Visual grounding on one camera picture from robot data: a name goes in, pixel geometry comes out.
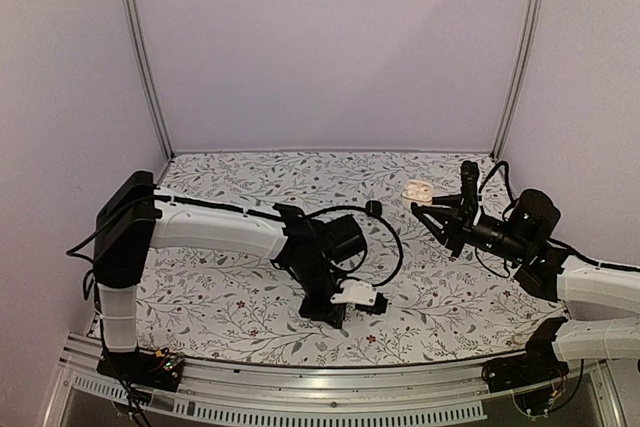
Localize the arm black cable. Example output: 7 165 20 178
309 204 404 293
477 160 519 218

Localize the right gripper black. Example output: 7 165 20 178
414 194 531 265

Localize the aluminium corner post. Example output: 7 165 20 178
491 0 543 160
122 0 175 161

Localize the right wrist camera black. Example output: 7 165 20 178
460 160 480 208

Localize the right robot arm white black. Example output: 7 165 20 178
410 189 639 383

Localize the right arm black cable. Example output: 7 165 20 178
477 160 519 218

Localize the aluminium front rail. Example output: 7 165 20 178
42 334 632 426

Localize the floral patterned table mat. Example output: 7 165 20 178
102 150 566 366

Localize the left aluminium corner post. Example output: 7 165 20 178
122 0 175 161

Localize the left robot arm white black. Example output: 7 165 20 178
67 171 377 381

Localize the right aluminium corner post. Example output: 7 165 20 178
491 0 543 160

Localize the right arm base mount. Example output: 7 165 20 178
481 317 569 393

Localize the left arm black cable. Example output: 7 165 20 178
309 204 404 293

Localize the black earbud charging case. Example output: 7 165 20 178
365 200 383 216

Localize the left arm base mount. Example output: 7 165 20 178
97 348 185 392

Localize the white charging case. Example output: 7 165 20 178
400 179 433 210

